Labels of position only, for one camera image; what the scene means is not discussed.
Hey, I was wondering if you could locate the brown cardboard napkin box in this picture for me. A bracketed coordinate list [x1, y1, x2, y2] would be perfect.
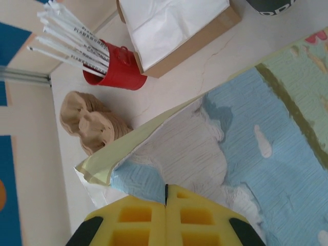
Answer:
[116, 0, 242, 78]

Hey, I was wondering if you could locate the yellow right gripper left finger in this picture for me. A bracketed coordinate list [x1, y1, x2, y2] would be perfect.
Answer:
[66, 196, 167, 246]

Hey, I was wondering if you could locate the stack of white napkins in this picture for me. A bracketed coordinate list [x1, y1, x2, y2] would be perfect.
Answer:
[119, 0, 231, 73]

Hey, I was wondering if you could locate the white wrapped paper straw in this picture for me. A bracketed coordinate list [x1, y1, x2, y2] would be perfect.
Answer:
[37, 12, 110, 51]
[36, 36, 110, 65]
[44, 0, 108, 46]
[42, 24, 110, 57]
[27, 45, 107, 77]

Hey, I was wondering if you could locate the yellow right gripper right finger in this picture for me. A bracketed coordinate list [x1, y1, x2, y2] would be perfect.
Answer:
[163, 183, 267, 246]

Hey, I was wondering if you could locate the stack of paper cups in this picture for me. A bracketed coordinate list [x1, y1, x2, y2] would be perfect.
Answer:
[245, 0, 298, 16]

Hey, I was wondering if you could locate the printed paper takeout bag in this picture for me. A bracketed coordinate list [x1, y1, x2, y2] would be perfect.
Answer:
[73, 29, 328, 246]

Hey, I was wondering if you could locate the aluminium left frame post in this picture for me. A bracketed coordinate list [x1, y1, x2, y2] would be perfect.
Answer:
[0, 65, 52, 88]

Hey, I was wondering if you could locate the red metal straw bucket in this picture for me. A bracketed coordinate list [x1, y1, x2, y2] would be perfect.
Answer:
[82, 39, 148, 92]

